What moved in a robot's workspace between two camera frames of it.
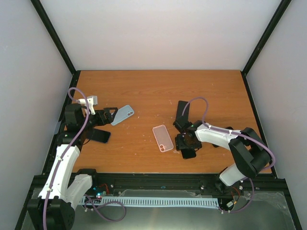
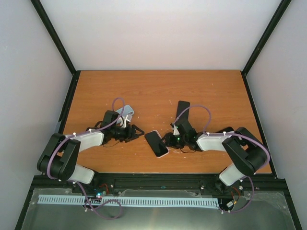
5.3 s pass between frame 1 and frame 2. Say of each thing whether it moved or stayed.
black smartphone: moved
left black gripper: moved
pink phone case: moved
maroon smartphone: stayed
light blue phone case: stayed
